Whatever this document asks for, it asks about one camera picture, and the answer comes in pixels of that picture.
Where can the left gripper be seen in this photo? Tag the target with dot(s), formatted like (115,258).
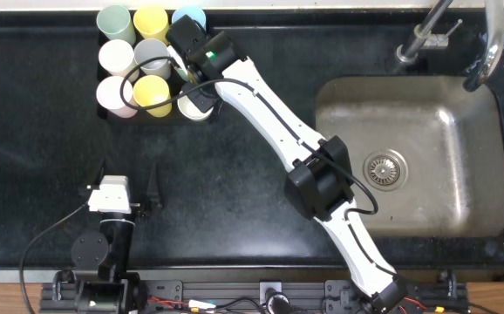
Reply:
(142,209)

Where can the white cup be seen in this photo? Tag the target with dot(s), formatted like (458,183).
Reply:
(191,115)
(116,56)

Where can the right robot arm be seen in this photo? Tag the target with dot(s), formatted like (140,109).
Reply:
(269,109)

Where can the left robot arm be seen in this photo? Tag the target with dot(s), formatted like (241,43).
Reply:
(117,244)

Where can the black tray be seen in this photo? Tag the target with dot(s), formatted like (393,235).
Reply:
(156,121)

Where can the pink cup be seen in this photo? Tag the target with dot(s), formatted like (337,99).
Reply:
(110,96)

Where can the yellow cup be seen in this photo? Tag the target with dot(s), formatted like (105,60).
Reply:
(151,22)
(149,89)

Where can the grey cup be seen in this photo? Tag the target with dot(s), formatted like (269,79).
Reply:
(149,50)

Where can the green cup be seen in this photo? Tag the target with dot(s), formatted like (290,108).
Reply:
(114,22)

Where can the blue cup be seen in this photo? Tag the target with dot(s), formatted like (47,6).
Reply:
(188,12)

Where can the steel sink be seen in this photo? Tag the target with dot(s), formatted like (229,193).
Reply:
(431,131)

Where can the steel tap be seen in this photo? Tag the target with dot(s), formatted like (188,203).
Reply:
(494,43)

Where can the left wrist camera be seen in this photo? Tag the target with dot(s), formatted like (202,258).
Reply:
(110,194)

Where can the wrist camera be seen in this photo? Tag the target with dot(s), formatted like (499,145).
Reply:
(110,194)
(181,70)

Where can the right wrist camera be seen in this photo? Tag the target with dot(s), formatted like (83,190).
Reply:
(181,70)

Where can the mounting rail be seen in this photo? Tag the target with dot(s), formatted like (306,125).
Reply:
(234,293)

